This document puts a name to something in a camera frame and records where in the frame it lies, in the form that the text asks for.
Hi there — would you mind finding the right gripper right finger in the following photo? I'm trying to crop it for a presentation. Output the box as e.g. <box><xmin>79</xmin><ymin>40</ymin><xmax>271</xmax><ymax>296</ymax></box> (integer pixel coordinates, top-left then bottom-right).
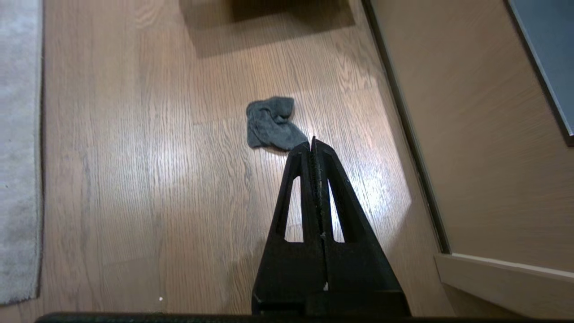
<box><xmin>313</xmin><ymin>136</ymin><xmax>411</xmax><ymax>316</ymax></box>

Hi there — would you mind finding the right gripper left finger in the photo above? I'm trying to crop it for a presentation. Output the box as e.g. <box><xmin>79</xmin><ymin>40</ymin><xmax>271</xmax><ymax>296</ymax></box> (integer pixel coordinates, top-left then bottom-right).
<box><xmin>252</xmin><ymin>140</ymin><xmax>327</xmax><ymax>316</ymax></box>

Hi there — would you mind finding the dark grey cloth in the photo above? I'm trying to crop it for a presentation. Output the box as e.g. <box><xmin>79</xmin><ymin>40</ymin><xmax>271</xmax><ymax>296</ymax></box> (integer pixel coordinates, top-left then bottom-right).
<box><xmin>246</xmin><ymin>96</ymin><xmax>310</xmax><ymax>151</ymax></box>

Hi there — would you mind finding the light grey rug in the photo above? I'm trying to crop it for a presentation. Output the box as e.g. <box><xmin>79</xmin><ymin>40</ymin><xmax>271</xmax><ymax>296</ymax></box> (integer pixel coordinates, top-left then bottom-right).
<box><xmin>0</xmin><ymin>0</ymin><xmax>44</xmax><ymax>306</ymax></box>

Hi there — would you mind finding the wooden cabinet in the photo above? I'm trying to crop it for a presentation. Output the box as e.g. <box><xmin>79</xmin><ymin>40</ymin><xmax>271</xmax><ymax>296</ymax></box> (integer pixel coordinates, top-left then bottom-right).
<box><xmin>361</xmin><ymin>0</ymin><xmax>574</xmax><ymax>320</ymax></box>

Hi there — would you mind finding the grey panel with dark frame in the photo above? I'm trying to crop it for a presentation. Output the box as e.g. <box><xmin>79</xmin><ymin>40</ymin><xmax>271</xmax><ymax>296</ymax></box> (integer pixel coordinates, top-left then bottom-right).
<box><xmin>504</xmin><ymin>0</ymin><xmax>574</xmax><ymax>147</ymax></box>

